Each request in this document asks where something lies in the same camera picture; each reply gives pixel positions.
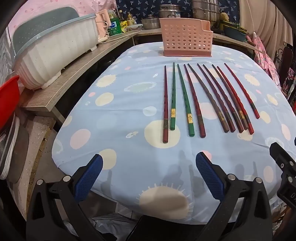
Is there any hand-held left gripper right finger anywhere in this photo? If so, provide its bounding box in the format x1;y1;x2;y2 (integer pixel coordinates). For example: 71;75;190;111
195;152;274;241

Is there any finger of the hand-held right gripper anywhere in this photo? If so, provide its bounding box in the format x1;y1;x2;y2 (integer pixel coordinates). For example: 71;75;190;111
269;142;296;184

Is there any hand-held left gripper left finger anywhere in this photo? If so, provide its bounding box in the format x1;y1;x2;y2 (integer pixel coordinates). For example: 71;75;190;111
25;153;116;241

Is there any maroon chopstick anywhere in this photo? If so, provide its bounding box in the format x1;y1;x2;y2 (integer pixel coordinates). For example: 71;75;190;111
203;64;244;133
196;63;236;133

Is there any dark red chopstick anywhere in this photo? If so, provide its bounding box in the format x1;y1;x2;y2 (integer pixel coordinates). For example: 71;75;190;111
162;65;169;143
183;64;206;138

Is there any green chopstick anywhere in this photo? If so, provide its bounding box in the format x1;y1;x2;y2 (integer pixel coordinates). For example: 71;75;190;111
170;62;176;131
177;64;195;137

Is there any pink perforated utensil basket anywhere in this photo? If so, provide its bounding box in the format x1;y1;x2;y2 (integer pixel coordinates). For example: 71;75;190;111
159;18;213;57

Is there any grey plastic bag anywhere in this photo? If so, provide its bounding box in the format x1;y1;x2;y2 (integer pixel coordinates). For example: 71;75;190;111
62;204;141;241

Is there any stack of grey plates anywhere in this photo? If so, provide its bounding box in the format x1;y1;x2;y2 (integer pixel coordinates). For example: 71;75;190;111
0;113;30;184

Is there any blue dotted tablecloth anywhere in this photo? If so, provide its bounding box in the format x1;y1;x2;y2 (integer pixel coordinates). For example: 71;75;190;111
51;43;296;224

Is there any dark metal chair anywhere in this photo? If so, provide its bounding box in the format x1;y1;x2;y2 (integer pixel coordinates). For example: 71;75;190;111
275;45;296;98

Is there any pink pineapple print garment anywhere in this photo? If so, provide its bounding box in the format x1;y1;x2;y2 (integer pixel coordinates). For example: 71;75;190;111
253;35;282;90

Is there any wooden side counter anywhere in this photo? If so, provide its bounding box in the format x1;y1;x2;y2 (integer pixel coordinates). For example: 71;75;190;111
20;27;162;122

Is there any red plastic basin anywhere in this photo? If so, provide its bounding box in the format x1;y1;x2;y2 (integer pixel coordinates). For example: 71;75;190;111
0;75;20;129

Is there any white dish drainer tub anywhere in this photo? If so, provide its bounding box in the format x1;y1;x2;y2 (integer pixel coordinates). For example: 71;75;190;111
10;7;100;90

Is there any blue basin stack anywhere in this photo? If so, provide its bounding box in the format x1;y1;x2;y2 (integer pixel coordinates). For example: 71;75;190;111
222;22;248;42

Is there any beige curtain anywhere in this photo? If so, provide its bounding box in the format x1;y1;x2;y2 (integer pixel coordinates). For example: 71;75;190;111
239;0;287;55

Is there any pink electric kettle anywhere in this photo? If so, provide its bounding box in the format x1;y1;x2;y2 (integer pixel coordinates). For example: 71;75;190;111
95;10;112;42

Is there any clear lidded food container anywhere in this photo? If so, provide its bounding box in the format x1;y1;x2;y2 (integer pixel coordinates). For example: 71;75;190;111
125;23;143;32

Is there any large steel steamer pot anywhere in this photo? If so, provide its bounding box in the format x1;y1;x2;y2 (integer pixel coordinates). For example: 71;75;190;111
191;0;221;28

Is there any small steel pot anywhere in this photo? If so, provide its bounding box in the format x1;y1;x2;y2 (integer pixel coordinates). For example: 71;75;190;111
141;14;161;30

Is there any pink dotted curtain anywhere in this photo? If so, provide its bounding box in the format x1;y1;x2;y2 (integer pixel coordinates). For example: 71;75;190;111
13;0;116;28

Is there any navy floral cloth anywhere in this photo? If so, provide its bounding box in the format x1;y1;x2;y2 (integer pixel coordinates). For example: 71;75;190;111
115;0;193;19

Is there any white cord switch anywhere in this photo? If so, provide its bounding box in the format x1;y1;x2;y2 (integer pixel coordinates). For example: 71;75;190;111
244;0;258;39

